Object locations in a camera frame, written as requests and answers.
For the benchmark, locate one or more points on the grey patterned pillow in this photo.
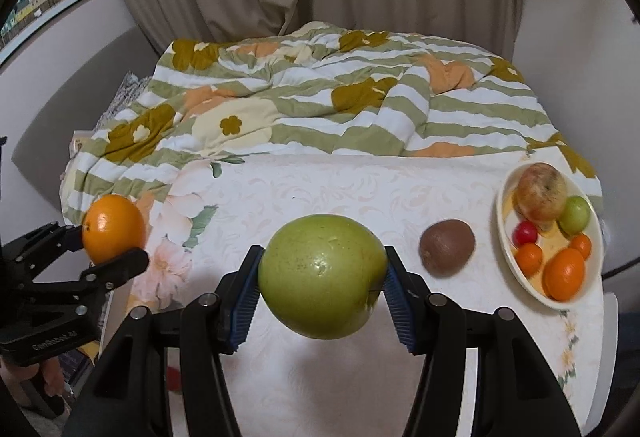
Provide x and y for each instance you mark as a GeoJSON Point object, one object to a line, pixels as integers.
{"type": "Point", "coordinates": [125, 97]}

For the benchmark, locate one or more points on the person's left hand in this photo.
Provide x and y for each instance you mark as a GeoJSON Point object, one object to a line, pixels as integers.
{"type": "Point", "coordinates": [50, 377]}

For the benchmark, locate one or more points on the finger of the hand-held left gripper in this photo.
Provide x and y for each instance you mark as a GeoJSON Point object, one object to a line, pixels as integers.
{"type": "Point", "coordinates": [50, 239]}
{"type": "Point", "coordinates": [120, 264]}

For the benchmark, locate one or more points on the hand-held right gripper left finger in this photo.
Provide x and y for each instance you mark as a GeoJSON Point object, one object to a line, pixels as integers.
{"type": "Point", "coordinates": [245, 302]}

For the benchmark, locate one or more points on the small orange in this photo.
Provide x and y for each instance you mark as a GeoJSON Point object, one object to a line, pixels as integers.
{"type": "Point", "coordinates": [581, 246]}

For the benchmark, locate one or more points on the small red fruit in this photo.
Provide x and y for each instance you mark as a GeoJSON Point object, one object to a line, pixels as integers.
{"type": "Point", "coordinates": [525, 233]}

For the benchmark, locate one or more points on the grey headboard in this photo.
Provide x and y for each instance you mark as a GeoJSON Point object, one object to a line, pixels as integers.
{"type": "Point", "coordinates": [75, 92]}

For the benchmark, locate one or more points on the large oval orange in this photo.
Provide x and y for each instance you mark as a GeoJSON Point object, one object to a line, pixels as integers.
{"type": "Point", "coordinates": [565, 274]}

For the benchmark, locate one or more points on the white and yellow plate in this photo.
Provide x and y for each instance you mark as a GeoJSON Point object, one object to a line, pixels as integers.
{"type": "Point", "coordinates": [536, 288]}

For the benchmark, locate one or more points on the small green fruit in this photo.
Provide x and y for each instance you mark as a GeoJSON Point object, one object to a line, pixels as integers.
{"type": "Point", "coordinates": [575, 214]}

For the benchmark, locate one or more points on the brown kiwi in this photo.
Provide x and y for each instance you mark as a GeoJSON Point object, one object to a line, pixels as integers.
{"type": "Point", "coordinates": [447, 247]}

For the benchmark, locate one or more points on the white floral tablecloth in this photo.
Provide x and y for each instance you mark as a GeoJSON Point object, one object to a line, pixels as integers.
{"type": "Point", "coordinates": [310, 187]}

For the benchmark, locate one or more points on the striped floral blanket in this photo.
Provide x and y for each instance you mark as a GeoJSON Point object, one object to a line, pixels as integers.
{"type": "Point", "coordinates": [350, 117]}

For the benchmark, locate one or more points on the round orange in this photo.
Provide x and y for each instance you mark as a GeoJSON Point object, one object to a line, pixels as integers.
{"type": "Point", "coordinates": [112, 227]}

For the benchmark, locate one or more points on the medium orange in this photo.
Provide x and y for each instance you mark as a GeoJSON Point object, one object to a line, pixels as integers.
{"type": "Point", "coordinates": [529, 259]}

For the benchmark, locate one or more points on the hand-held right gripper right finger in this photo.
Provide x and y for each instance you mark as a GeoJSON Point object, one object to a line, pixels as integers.
{"type": "Point", "coordinates": [400, 302]}

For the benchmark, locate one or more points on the red and yellow apple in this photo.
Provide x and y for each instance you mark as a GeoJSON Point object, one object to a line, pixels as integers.
{"type": "Point", "coordinates": [540, 192]}

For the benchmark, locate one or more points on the large green apple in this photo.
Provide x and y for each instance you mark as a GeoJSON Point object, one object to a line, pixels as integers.
{"type": "Point", "coordinates": [320, 272]}

